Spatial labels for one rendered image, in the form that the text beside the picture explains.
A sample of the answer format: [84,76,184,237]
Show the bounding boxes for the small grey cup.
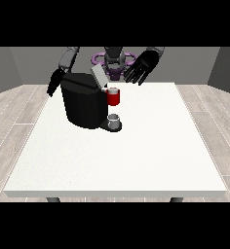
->
[106,113,122,130]

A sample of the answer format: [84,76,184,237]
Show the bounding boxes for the black coffee machine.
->
[59,71,124,133]

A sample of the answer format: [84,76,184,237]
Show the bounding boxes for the grey robot trunk purple rings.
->
[91,47,137,82]

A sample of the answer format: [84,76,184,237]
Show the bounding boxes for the red pod holder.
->
[105,87,122,107]

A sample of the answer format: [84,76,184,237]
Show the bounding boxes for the pale grey machine lid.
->
[89,63,109,89]

